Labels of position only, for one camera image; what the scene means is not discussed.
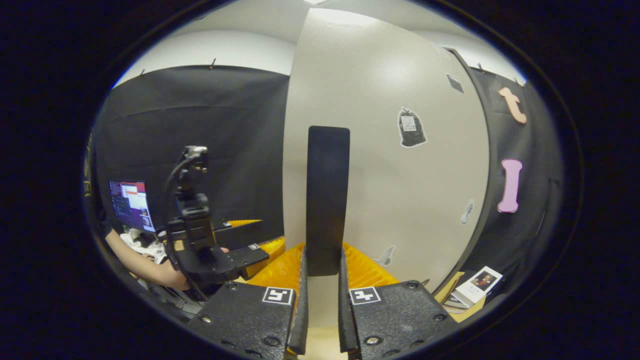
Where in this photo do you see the black cabinet door handle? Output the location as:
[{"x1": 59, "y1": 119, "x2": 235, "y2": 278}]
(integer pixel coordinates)
[{"x1": 306, "y1": 126, "x2": 351, "y2": 277}]

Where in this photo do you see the white photo cover book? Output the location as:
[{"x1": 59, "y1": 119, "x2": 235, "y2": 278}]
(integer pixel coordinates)
[{"x1": 451, "y1": 266, "x2": 504, "y2": 306}]

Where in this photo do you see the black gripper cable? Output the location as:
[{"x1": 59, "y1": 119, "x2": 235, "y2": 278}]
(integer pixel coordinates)
[{"x1": 164, "y1": 154, "x2": 195, "y2": 222}]

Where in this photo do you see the computer monitor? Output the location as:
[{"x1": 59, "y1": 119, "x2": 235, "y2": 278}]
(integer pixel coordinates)
[{"x1": 109, "y1": 180, "x2": 157, "y2": 234}]

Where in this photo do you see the black backdrop cloth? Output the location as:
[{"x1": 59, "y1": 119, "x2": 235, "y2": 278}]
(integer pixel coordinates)
[{"x1": 94, "y1": 64, "x2": 567, "y2": 283}]

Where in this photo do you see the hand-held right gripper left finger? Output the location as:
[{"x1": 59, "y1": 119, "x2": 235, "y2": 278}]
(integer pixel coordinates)
[{"x1": 189, "y1": 243, "x2": 309, "y2": 358}]

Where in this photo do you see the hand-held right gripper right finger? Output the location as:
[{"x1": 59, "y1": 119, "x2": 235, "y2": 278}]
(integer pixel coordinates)
[{"x1": 338, "y1": 243, "x2": 458, "y2": 360}]

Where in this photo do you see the grey cabinet door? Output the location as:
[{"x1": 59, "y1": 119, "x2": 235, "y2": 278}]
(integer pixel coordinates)
[{"x1": 282, "y1": 7, "x2": 491, "y2": 331}]

